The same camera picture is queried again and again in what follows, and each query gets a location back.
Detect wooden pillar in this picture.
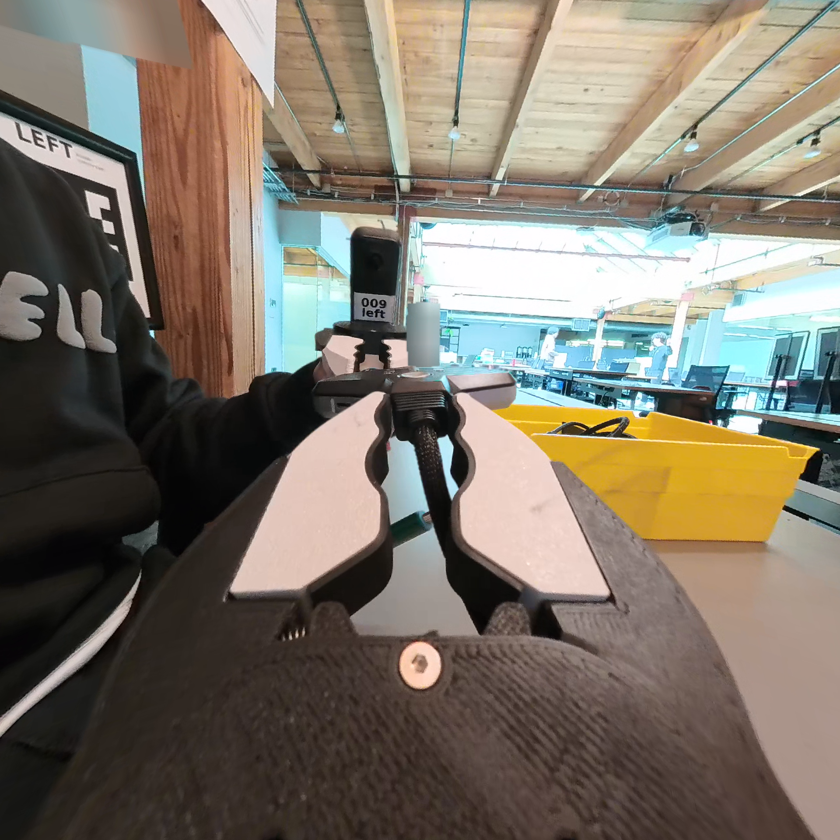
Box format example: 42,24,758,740
138,0,266,398

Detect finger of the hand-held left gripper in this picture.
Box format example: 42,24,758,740
320,333,361,380

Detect person's left forearm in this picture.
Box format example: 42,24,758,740
157,361,329,552

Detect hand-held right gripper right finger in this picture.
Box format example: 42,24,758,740
448,392,611,634

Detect black cable with silver plug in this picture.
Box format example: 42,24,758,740
546,416,639,441

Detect black braided pigtail cable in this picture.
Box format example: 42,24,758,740
392,390,487,634

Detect white paper notice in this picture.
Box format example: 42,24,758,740
200,0,277,106

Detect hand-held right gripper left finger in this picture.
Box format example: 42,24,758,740
230,390,396,618

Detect ceiling projector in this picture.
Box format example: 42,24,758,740
646,209,710,253

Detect black monitor on stand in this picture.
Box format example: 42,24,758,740
814,326,840,382
769,331,811,383

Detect yellow plastic bin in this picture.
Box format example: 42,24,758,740
492,403,820,542

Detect person's black hoodie torso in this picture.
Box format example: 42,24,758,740
0,138,198,840

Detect black framed poster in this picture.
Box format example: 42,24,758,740
0,88,165,329

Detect black office chair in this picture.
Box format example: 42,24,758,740
682,365,731,424

